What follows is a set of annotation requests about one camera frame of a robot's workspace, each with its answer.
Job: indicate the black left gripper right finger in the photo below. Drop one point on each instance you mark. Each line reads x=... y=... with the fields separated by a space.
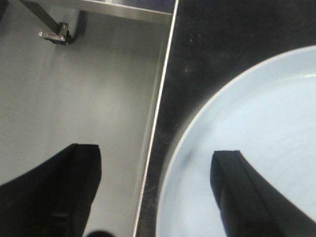
x=249 y=205

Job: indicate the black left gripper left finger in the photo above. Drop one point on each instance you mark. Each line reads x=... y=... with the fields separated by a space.
x=53 y=199

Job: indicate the light blue plate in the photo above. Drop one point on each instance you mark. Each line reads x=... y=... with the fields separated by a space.
x=268 y=113

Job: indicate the metal table leg caster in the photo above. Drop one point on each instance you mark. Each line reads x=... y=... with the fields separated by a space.
x=57 y=33

